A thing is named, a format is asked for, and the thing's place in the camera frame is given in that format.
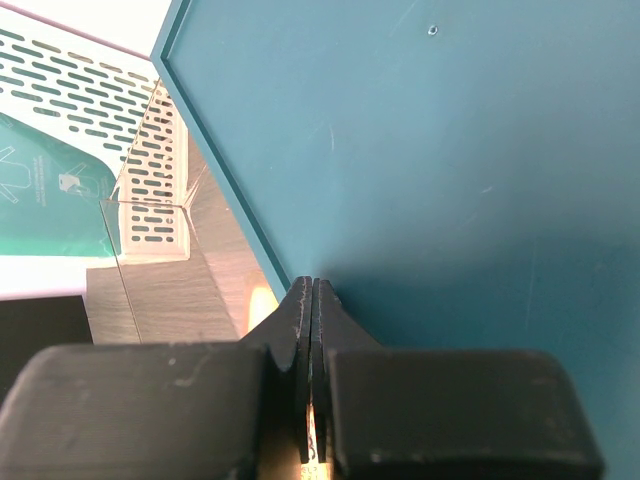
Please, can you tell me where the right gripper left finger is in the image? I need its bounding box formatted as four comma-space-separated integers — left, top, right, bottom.
1, 277, 313, 479

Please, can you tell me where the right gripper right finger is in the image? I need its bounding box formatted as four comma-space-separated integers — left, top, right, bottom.
312, 279, 605, 479

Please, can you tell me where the teal drawer organizer box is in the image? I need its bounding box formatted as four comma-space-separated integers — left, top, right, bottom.
149, 0, 640, 381

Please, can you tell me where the teal folder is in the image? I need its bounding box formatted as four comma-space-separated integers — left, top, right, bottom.
0, 115, 116, 258

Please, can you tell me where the white mesh file organizer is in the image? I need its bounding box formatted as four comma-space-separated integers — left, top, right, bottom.
1, 2, 161, 299

